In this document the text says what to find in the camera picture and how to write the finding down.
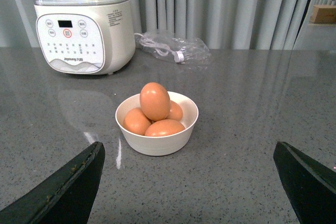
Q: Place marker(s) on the brown egg left in bowl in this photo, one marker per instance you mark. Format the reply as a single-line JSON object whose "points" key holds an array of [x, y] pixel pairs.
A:
{"points": [[136, 122]]}

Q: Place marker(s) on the white bowl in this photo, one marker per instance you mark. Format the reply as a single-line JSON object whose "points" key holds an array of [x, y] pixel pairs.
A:
{"points": [[159, 146]]}

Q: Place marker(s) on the brown egg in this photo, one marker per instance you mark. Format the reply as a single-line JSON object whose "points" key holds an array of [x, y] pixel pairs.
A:
{"points": [[155, 101], [176, 112], [136, 122], [164, 128]]}

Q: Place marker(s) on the brown top egg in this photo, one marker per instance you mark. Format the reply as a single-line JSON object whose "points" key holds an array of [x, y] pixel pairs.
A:
{"points": [[155, 101]]}

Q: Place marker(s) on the brown egg back in bowl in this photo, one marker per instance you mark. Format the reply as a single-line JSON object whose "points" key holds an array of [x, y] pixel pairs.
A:
{"points": [[176, 112]]}

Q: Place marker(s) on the brown egg front in bowl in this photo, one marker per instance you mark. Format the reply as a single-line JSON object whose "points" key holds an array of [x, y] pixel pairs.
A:
{"points": [[164, 128]]}

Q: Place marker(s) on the clear plastic bag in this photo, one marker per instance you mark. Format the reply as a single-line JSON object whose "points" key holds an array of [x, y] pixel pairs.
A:
{"points": [[166, 46]]}

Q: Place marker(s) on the white soy milk maker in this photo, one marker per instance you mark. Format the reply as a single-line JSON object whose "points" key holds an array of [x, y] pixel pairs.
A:
{"points": [[85, 36]]}

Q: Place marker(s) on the cardboard box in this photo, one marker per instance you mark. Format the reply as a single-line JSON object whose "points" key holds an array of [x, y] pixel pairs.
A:
{"points": [[323, 14]]}

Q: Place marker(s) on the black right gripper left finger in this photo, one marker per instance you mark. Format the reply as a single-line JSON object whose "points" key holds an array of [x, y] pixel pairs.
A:
{"points": [[66, 196]]}

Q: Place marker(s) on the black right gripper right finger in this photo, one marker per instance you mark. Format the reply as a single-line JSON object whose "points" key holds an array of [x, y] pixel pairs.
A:
{"points": [[309, 185]]}

